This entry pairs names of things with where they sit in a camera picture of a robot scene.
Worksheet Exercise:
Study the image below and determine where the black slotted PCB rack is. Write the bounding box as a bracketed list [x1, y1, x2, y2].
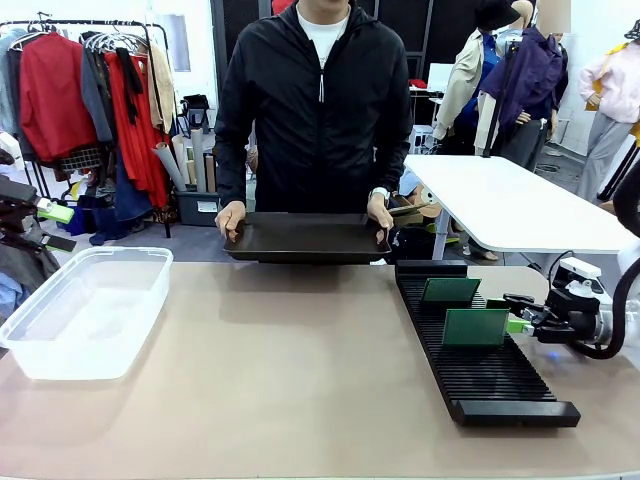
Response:
[394, 259, 582, 429]

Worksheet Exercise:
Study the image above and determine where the white table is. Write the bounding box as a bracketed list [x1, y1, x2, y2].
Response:
[403, 153, 636, 261]

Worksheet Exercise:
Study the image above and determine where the black bucket hat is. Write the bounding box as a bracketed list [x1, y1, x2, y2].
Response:
[474, 0, 524, 34]

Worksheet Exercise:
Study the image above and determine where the mannequin in purple jacket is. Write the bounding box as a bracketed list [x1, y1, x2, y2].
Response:
[479, 22, 572, 172]

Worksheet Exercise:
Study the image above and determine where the black tripod pole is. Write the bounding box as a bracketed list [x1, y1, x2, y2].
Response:
[482, 42, 517, 159]

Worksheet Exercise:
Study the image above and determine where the checked skirt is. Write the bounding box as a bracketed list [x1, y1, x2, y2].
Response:
[59, 147, 105, 174]

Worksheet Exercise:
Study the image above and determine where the blue denim garment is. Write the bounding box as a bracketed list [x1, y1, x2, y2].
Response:
[113, 154, 155, 222]

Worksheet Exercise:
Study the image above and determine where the person torso black jacket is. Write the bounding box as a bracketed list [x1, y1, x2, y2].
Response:
[214, 0, 414, 214]

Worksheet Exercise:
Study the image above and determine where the white paper roll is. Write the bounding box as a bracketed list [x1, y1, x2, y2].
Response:
[171, 133, 192, 189]

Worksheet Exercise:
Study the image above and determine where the grey paper roll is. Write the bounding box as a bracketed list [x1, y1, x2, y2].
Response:
[152, 141, 188, 193]

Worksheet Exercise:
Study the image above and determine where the person's left forearm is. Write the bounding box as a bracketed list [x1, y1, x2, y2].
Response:
[372, 124, 414, 194]

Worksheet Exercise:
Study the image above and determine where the light blue garment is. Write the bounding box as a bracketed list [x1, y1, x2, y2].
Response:
[0, 27, 26, 156]

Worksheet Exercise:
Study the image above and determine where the red jacket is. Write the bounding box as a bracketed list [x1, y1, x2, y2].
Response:
[19, 32, 100, 164]

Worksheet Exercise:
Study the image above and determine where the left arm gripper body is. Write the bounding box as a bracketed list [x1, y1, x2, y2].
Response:
[0, 174, 41, 247]

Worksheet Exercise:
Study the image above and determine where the grey fabric bundle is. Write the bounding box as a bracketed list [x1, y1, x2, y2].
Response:
[0, 219, 62, 321]

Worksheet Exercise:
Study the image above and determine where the light blue cloth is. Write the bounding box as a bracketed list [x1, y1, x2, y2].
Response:
[402, 168, 427, 199]

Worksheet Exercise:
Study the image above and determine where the beige tape roll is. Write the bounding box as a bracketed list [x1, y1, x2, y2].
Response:
[417, 183, 442, 217]

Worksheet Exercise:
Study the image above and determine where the person's left hand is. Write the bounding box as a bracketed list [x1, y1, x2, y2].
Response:
[366, 192, 394, 233]

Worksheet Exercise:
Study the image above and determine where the beige garment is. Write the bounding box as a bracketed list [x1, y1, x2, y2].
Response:
[147, 42, 177, 135]

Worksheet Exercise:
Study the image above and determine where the brown cardboard box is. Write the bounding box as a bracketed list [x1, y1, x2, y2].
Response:
[389, 197, 436, 226]

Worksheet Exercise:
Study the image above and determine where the mannequin in pink sweater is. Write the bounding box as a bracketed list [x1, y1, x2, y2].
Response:
[577, 19, 640, 204]

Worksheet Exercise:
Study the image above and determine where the person's right hand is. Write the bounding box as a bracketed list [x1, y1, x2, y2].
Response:
[214, 200, 248, 245]

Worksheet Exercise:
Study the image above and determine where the clear plastic storage box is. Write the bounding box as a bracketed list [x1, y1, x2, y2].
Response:
[0, 246, 175, 381]

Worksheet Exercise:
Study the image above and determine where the dark navy fabric bundle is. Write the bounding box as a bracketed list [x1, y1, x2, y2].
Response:
[391, 224, 436, 262]

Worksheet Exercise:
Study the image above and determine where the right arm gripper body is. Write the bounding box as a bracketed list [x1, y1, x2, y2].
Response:
[537, 287, 602, 346]

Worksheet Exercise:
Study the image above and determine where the green PCB board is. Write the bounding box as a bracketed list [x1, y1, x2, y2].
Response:
[421, 277, 482, 305]
[442, 308, 510, 349]

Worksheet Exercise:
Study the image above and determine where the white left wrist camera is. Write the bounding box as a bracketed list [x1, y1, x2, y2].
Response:
[0, 130, 26, 172]

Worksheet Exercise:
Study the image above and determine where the red dress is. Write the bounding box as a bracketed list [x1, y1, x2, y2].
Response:
[102, 49, 170, 209]

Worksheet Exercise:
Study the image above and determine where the beige paper roll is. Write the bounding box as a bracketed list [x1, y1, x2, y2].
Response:
[189, 127, 208, 194]

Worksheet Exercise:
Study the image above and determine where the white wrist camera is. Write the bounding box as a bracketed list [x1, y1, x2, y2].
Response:
[556, 257, 609, 301]
[0, 130, 26, 172]

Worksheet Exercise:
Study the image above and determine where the black scarf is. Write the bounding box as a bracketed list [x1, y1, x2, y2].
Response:
[115, 47, 145, 126]

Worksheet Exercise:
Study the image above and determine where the grey wall poster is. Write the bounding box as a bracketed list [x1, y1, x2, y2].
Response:
[167, 13, 192, 74]

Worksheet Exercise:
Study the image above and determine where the dark grey garment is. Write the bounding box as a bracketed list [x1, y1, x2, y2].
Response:
[79, 32, 117, 146]

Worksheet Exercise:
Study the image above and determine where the black clothes rail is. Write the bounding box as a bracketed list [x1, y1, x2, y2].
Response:
[0, 19, 174, 239]

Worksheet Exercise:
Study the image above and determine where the person's right forearm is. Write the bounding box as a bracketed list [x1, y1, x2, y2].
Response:
[214, 134, 259, 206]

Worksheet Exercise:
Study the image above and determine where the black serving tray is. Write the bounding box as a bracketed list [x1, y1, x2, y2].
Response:
[222, 212, 393, 265]

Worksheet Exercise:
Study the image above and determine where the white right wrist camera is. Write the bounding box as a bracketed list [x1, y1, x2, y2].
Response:
[556, 257, 609, 301]

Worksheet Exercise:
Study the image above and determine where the mannequin in beige coat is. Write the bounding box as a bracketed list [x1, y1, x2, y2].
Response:
[432, 0, 507, 157]

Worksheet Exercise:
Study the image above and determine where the black bag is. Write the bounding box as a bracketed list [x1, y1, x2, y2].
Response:
[179, 93, 212, 136]

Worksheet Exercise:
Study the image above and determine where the dark grey storage bin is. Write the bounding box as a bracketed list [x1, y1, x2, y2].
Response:
[174, 188, 222, 227]

